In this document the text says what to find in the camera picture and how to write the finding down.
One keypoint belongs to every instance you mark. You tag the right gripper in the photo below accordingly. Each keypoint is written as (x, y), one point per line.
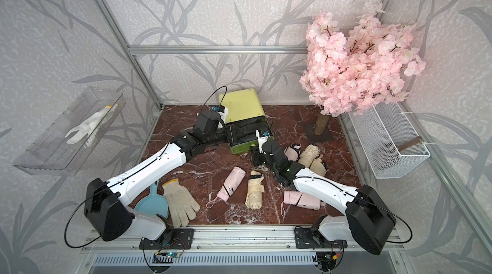
(255, 154)

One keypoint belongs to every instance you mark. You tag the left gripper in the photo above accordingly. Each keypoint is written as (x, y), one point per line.
(225, 130)

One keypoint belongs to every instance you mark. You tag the green top drawer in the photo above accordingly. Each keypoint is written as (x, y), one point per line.
(246, 136)

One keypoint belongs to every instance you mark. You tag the green drawer cabinet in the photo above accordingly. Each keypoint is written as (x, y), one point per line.
(243, 109)

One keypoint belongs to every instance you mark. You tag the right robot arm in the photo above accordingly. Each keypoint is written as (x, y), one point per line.
(366, 218)

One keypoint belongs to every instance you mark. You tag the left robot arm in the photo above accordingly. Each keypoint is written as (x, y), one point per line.
(106, 205)

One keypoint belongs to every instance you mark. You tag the pink umbrella by cabinet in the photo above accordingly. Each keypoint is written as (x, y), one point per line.
(293, 151)

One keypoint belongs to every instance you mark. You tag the pink umbrella left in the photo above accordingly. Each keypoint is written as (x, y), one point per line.
(229, 186)

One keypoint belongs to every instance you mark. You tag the cream umbrella right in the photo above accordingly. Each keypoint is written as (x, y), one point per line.
(311, 158)

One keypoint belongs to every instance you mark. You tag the cream umbrella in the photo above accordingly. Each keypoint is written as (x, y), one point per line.
(311, 158)
(255, 190)

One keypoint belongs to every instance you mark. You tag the cream umbrella centre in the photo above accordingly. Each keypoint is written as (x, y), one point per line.
(255, 190)

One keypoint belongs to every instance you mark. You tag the pink umbrella front right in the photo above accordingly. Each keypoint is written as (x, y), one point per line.
(299, 199)

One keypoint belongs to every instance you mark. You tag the white work glove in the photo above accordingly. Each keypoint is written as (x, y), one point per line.
(183, 208)

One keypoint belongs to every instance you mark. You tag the blue dustpan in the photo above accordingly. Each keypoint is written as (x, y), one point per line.
(154, 204)

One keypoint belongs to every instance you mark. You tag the pink cherry blossom tree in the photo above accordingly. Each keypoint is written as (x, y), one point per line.
(368, 65)

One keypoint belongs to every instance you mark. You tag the white glove on shelf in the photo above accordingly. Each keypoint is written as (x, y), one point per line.
(90, 127)

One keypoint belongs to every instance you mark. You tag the brush in basket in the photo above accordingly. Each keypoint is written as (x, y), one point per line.
(388, 155)

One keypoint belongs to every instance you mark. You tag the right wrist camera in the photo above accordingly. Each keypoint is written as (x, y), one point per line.
(262, 139)

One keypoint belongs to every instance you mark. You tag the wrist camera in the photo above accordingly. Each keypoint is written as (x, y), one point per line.
(222, 111)
(262, 139)

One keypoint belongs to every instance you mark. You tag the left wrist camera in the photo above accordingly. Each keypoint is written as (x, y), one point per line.
(222, 111)

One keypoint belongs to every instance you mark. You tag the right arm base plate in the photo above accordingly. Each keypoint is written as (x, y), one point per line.
(306, 238)

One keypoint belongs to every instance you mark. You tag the aluminium front rail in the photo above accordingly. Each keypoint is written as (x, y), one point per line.
(215, 239)

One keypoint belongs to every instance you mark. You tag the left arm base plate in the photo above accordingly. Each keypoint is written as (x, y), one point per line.
(179, 239)

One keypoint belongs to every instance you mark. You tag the white wire basket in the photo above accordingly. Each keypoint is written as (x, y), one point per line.
(385, 123)

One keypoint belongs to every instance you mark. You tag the clear acrylic wall shelf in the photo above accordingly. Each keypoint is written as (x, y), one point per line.
(63, 148)

